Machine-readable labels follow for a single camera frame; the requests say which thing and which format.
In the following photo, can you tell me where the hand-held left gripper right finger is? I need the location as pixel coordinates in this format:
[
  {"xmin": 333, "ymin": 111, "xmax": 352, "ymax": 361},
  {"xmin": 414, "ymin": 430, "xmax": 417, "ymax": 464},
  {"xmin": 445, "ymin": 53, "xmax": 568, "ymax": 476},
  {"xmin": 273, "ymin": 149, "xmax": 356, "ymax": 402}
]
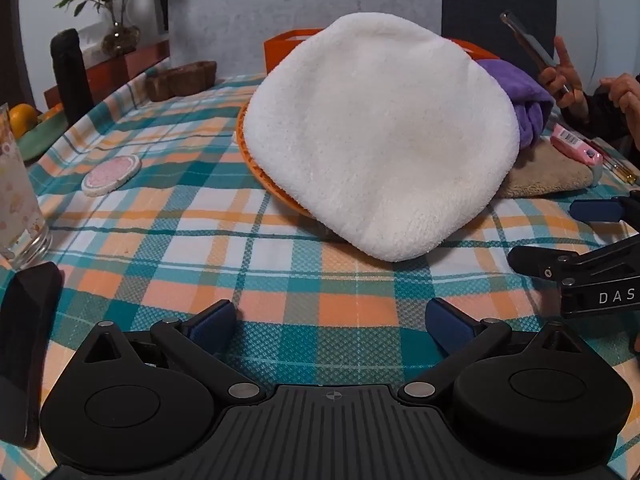
[{"xmin": 397, "ymin": 297, "xmax": 582, "ymax": 406}]

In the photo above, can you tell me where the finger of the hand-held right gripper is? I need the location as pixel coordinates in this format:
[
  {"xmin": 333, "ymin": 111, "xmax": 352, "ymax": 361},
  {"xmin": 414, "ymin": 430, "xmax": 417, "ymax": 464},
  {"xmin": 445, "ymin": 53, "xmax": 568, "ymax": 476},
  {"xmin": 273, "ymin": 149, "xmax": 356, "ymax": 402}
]
[
  {"xmin": 507, "ymin": 233, "xmax": 640, "ymax": 282},
  {"xmin": 569, "ymin": 194, "xmax": 640, "ymax": 224}
]

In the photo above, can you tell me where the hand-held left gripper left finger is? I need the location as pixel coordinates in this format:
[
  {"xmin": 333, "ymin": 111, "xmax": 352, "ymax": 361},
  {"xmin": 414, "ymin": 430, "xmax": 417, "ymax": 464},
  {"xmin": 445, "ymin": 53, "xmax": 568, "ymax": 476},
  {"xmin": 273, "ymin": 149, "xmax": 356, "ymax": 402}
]
[{"xmin": 80, "ymin": 300, "xmax": 268, "ymax": 408}]

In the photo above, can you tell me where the beige fluffy towel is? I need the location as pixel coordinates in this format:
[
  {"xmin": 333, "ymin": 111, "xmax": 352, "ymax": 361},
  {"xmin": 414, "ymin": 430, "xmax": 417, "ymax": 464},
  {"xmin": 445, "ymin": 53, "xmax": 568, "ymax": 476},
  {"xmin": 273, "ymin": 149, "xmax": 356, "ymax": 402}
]
[{"xmin": 495, "ymin": 137, "xmax": 608, "ymax": 199}]

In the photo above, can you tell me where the purple fluffy towel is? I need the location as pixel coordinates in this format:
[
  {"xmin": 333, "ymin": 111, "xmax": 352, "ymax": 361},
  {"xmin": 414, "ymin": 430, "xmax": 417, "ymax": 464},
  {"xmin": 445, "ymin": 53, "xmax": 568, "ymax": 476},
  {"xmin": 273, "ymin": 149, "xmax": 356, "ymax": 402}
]
[{"xmin": 475, "ymin": 58, "xmax": 556, "ymax": 153}]

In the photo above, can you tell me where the orange woven plate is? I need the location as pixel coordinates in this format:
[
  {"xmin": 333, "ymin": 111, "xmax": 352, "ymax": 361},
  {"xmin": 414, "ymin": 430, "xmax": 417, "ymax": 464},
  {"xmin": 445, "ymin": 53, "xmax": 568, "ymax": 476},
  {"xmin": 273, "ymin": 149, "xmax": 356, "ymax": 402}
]
[{"xmin": 236, "ymin": 100, "xmax": 321, "ymax": 221}]

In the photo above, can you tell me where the white fluffy towel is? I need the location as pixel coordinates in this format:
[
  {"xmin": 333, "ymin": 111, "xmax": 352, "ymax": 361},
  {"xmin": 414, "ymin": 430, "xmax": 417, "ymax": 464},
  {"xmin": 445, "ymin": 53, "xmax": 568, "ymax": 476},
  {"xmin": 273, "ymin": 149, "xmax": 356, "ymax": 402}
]
[{"xmin": 242, "ymin": 11, "xmax": 521, "ymax": 262}]

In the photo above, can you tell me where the orange storage box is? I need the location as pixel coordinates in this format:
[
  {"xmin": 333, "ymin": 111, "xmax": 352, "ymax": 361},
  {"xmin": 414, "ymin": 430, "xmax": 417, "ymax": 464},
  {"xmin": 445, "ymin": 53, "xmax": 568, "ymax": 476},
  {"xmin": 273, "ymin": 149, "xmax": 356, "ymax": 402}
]
[{"xmin": 264, "ymin": 27, "xmax": 501, "ymax": 73}]

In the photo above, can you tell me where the another person's forearm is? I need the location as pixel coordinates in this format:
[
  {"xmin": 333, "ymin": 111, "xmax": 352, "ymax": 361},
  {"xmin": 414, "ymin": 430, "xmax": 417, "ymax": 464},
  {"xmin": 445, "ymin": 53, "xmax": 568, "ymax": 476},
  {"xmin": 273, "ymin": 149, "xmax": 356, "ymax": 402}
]
[{"xmin": 560, "ymin": 92, "xmax": 640, "ymax": 153}]

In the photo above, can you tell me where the pink packet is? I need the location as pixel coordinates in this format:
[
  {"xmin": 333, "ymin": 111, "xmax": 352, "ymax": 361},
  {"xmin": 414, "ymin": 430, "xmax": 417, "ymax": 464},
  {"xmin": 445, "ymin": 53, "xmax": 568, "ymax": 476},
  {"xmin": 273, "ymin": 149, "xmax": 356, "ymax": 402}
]
[{"xmin": 550, "ymin": 125, "xmax": 605, "ymax": 167}]

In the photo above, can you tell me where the plaid tablecloth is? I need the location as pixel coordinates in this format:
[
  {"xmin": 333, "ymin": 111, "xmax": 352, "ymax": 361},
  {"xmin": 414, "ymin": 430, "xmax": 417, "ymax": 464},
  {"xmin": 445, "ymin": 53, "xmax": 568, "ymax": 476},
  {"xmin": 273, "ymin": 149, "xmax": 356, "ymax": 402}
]
[{"xmin": 0, "ymin": 72, "xmax": 640, "ymax": 480}]

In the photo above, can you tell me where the round pink coaster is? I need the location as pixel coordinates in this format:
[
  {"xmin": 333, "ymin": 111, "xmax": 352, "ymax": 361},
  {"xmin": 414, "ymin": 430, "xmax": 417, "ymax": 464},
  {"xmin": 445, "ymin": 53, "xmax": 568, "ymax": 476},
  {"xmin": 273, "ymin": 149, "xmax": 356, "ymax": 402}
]
[{"xmin": 81, "ymin": 155, "xmax": 142, "ymax": 197}]

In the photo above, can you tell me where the black smartphone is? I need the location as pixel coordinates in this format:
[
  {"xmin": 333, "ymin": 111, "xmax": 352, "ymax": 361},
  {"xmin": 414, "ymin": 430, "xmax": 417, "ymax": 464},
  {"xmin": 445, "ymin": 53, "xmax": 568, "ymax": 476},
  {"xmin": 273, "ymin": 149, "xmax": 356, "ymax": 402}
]
[{"xmin": 0, "ymin": 261, "xmax": 63, "ymax": 450}]

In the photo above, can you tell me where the printed drinking glass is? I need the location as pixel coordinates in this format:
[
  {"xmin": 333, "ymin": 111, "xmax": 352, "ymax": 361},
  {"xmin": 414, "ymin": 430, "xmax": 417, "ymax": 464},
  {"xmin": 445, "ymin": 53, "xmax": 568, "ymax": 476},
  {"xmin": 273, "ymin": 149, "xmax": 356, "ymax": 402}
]
[{"xmin": 0, "ymin": 102, "xmax": 53, "ymax": 270}]

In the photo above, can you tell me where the carved wooden bowl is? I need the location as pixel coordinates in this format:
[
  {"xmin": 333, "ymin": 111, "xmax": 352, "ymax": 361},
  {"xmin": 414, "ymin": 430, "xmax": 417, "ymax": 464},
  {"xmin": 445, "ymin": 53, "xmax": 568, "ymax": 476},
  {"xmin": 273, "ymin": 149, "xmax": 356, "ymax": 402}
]
[{"xmin": 145, "ymin": 60, "xmax": 217, "ymax": 102}]

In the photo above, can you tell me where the green dish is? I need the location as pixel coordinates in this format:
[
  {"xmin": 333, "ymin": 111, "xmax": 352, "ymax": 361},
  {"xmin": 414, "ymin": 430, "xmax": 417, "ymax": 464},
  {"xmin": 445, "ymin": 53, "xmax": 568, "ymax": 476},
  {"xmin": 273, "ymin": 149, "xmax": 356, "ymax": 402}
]
[{"xmin": 17, "ymin": 107, "xmax": 68, "ymax": 163}]

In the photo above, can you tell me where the red-brown wooden box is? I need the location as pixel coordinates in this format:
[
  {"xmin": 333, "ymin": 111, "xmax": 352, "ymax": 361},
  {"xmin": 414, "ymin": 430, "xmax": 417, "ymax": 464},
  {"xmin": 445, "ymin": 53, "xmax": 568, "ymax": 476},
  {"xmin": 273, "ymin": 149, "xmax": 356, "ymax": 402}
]
[{"xmin": 44, "ymin": 40, "xmax": 171, "ymax": 108}]

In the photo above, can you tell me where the orange fruit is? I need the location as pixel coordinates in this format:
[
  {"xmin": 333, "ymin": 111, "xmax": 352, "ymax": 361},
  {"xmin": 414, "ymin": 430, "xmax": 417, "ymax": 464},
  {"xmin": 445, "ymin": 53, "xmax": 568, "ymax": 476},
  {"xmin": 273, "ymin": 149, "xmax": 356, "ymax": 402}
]
[{"xmin": 9, "ymin": 103, "xmax": 40, "ymax": 140}]

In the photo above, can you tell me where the round glass vase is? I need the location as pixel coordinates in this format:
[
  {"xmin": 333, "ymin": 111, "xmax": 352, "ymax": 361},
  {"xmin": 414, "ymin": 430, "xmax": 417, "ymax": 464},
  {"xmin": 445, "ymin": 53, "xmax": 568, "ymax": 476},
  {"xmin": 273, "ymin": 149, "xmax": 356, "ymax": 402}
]
[{"xmin": 101, "ymin": 22, "xmax": 141, "ymax": 58}]

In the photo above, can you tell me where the light grey felt board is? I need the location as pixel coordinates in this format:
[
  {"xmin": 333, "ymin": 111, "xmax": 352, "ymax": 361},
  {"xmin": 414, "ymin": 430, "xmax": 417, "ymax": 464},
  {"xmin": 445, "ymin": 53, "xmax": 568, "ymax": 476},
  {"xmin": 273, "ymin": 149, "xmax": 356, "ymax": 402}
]
[{"xmin": 167, "ymin": 0, "xmax": 446, "ymax": 78}]

